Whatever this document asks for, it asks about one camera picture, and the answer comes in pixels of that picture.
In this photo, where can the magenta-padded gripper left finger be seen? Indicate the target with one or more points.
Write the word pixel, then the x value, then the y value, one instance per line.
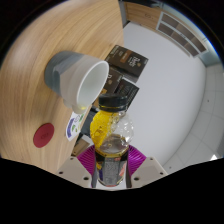
pixel 74 170

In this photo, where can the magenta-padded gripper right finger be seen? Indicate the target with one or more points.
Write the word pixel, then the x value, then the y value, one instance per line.
pixel 149 170

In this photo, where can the clear bottle with black cap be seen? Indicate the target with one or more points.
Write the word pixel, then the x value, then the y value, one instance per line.
pixel 111 150

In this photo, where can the white printed leaflet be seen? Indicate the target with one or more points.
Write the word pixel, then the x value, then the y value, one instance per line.
pixel 73 128

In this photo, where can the flat round red coaster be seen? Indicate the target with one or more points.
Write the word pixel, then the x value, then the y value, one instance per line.
pixel 43 135

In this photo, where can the white and grey mug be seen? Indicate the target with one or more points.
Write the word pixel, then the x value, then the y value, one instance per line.
pixel 71 78

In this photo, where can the dark brown box orange print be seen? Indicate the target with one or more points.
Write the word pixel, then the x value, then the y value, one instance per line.
pixel 112 81

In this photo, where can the tall dark brown box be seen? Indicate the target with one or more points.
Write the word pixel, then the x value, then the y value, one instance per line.
pixel 128 60

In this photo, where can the wooden cabinet with glass doors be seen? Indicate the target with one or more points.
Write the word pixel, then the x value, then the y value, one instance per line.
pixel 166 26

